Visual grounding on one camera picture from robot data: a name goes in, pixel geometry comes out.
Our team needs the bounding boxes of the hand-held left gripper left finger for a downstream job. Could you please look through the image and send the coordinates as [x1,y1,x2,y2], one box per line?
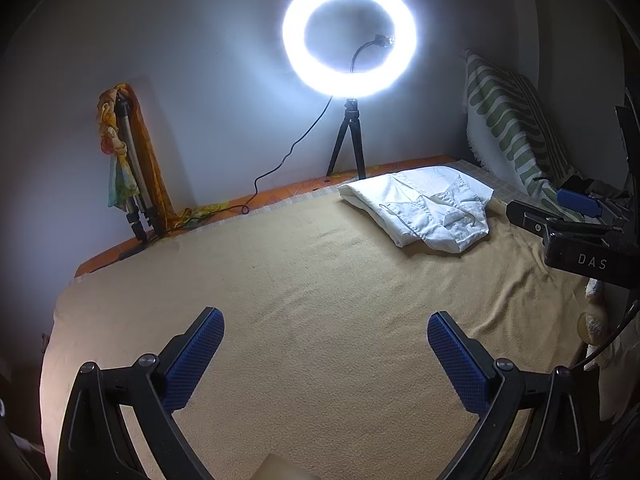
[57,306,226,480]

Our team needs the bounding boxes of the black power cable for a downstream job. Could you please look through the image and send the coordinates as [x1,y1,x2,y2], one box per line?
[239,97,333,216]

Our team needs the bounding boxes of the black ring light tripod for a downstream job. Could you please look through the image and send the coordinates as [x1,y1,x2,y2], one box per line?
[326,98,368,181]

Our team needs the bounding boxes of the orange cloth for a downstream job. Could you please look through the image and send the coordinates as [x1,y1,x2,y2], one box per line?
[117,82,236,231]

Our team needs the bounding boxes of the green and white striped pillow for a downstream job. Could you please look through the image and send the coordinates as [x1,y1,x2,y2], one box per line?
[462,49,586,221]

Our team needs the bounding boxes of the beige blanket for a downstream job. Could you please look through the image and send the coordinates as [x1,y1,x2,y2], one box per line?
[39,167,601,480]

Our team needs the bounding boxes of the colourful printed scarf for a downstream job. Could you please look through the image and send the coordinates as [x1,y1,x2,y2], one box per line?
[97,87,141,211]

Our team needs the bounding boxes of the white long-sleeved shirt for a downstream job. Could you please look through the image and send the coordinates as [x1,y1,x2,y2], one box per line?
[339,164,495,255]

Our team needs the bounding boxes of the orange mattress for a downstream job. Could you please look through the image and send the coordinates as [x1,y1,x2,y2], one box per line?
[75,155,458,278]

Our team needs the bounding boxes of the white fluffy cloth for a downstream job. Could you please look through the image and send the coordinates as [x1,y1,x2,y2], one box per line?
[580,280,636,422]

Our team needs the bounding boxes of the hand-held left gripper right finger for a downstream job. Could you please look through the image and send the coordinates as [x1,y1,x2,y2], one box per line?
[426,311,591,480]

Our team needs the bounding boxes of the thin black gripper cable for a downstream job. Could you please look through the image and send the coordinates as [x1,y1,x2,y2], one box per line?
[575,300,640,372]

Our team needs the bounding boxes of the white ring light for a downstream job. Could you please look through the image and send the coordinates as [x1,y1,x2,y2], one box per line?
[282,0,418,101]

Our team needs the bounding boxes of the black gooseneck phone holder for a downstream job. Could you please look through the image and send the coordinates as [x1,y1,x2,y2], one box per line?
[350,34,396,73]

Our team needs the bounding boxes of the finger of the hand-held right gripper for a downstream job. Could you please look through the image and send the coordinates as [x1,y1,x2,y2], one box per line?
[557,188,611,221]
[506,201,614,241]

